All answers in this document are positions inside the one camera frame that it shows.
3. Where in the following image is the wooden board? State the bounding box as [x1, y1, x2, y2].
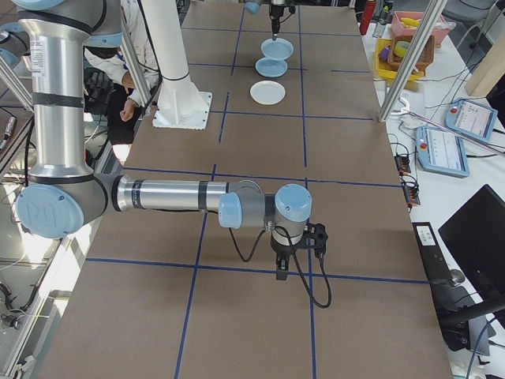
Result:
[468, 28, 505, 99]

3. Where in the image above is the white pillar stand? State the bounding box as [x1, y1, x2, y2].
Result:
[140, 0, 213, 130]

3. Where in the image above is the black laptop screen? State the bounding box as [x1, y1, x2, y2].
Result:
[437, 183, 505, 294]

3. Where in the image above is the seated person white jacket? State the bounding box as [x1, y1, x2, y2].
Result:
[83, 0, 163, 145]

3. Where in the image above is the yellow plastic basket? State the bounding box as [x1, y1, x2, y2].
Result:
[373, 37, 424, 92]

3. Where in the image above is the black device box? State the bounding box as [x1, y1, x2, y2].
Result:
[411, 221, 462, 286]

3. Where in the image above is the orange black circuit board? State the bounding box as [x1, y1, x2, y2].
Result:
[394, 152, 413, 176]
[401, 180, 422, 209]

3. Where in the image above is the brown wicker basket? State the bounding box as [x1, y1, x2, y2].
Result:
[387, 34, 436, 77]

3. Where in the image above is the white ceramic plate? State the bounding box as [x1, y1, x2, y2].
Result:
[249, 80, 287, 106]

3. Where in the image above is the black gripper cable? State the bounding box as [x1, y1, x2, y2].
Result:
[227, 225, 273, 263]

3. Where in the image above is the white plastic tool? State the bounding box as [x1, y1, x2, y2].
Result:
[389, 93, 424, 128]

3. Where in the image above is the pink plastic basket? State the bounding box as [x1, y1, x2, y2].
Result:
[390, 10, 455, 49]

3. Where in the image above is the bare hand of seated person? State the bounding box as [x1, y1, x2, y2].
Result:
[119, 98, 138, 122]

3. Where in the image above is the light blue ceramic plate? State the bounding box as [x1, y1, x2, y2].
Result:
[254, 58, 290, 78]
[260, 37, 295, 62]

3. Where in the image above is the aluminium frame bar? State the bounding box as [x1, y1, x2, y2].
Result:
[117, 30, 155, 116]
[0, 50, 35, 114]
[376, 0, 449, 124]

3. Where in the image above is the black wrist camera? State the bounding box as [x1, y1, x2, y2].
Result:
[305, 222, 330, 260]

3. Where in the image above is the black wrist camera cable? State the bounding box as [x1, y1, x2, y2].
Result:
[290, 235, 332, 310]

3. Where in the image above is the blue cable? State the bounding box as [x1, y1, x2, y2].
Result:
[466, 314, 497, 379]

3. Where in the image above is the metal bar frame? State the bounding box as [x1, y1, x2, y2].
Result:
[0, 235, 104, 379]

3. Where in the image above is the light blue teach pendant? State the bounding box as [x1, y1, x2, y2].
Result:
[415, 125, 471, 178]
[444, 98, 499, 142]

